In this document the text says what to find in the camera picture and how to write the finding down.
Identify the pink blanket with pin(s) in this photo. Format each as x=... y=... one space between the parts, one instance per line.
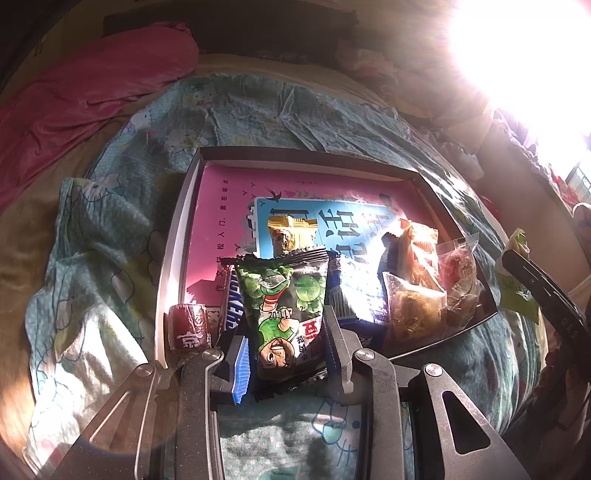
x=92 y=83

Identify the dark cardboard box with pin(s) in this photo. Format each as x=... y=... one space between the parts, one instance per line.
x=175 y=277

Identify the pile of clothes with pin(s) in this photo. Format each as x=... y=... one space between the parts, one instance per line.
x=369 y=64

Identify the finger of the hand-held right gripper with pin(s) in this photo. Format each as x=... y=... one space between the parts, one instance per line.
x=540 y=288

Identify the black green pea snack packet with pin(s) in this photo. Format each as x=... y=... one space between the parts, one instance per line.
x=277 y=314

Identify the clear packet with red cake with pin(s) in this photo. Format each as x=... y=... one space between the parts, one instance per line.
x=457 y=272

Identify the person's right hand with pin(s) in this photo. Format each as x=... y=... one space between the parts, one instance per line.
x=577 y=392

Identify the orange bread packet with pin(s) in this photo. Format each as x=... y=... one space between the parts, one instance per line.
x=418 y=254

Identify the green candy packet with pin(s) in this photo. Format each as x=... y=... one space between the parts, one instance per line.
x=517 y=281

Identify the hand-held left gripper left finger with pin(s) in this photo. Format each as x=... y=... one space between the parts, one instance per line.
x=242 y=374

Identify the clear floss pastry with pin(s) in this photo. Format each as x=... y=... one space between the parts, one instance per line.
x=415 y=309

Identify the cartoon printed blanket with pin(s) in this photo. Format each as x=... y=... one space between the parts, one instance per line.
x=115 y=207

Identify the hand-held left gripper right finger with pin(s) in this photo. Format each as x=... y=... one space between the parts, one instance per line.
x=339 y=360

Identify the gold snack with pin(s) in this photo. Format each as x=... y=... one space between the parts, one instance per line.
x=293 y=235

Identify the blue snack packet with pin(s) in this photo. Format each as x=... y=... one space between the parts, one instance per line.
x=358 y=290

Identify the brown chocolate bar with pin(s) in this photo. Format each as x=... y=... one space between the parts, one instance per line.
x=231 y=300

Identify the red hawthorn roll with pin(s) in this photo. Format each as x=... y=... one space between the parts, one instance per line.
x=189 y=327

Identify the dark headboard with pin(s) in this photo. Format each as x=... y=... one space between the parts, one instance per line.
x=231 y=27

